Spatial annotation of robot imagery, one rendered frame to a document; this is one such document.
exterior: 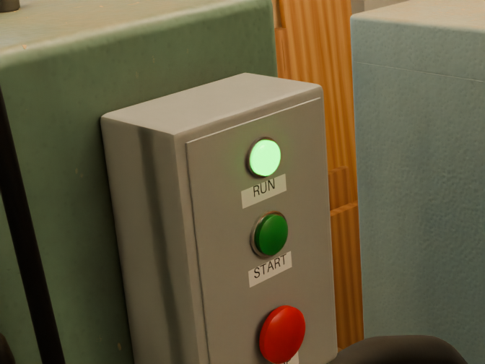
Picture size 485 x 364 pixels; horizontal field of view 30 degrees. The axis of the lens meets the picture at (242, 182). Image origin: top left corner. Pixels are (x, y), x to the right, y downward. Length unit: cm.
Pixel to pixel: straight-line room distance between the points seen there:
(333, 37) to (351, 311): 68
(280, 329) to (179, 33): 16
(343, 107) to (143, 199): 190
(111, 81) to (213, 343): 14
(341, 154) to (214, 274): 191
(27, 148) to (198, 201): 8
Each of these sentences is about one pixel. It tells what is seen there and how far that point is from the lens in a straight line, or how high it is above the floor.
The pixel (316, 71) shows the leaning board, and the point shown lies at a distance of 224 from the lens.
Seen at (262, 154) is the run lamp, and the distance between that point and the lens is 43.
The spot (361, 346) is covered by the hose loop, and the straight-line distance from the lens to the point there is 58.
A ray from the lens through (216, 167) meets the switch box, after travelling 42.
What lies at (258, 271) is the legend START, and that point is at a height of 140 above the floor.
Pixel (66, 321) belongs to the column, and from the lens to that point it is 47.
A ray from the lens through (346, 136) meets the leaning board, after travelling 234.
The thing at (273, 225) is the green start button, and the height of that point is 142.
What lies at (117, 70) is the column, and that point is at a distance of 45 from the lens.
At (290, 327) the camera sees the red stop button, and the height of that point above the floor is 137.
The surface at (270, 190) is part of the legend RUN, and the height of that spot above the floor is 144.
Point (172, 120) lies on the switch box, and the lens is 42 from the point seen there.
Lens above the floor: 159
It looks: 20 degrees down
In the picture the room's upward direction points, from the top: 5 degrees counter-clockwise
